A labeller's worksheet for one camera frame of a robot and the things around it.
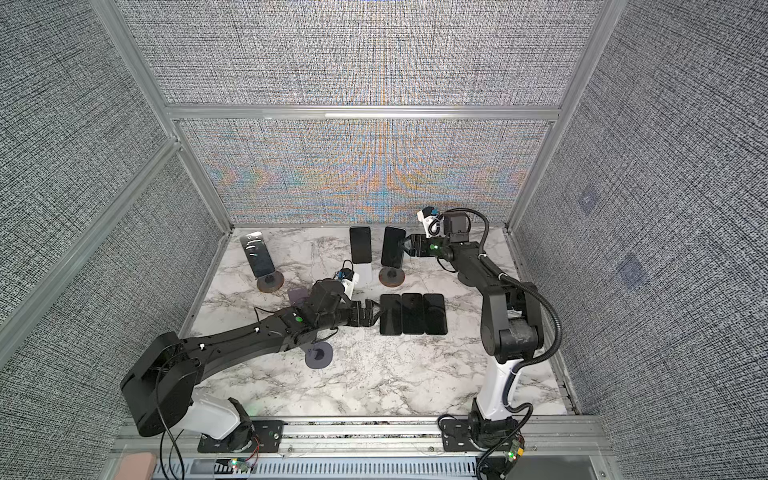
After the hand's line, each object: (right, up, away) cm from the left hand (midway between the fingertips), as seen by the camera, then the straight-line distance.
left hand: (374, 309), depth 82 cm
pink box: (-54, -34, -13) cm, 65 cm away
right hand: (+10, +19, +12) cm, 25 cm away
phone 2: (+6, +17, +15) cm, 24 cm away
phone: (-38, +16, +13) cm, 43 cm away
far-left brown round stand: (-36, +5, +21) cm, 42 cm away
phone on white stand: (-5, +20, +18) cm, 27 cm away
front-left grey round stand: (-16, -13, +2) cm, 20 cm away
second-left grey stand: (-23, +3, +7) cm, 24 cm away
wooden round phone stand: (+5, +8, +21) cm, 23 cm away
